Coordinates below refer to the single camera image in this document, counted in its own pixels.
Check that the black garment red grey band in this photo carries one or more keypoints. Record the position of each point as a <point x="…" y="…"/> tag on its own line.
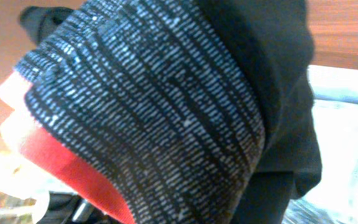
<point x="177" y="111"/>

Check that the light blue jeans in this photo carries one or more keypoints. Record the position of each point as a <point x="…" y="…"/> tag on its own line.
<point x="335" y="113"/>

